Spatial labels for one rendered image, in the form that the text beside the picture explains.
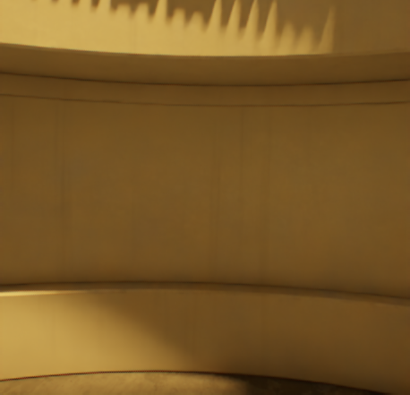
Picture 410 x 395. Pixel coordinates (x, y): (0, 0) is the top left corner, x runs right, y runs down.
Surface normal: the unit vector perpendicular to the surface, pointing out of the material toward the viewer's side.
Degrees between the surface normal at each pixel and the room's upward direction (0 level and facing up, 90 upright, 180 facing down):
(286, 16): 90
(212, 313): 90
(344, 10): 90
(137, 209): 90
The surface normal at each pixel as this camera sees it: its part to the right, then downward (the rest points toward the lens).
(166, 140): 0.04, 0.01
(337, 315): -0.25, 0.00
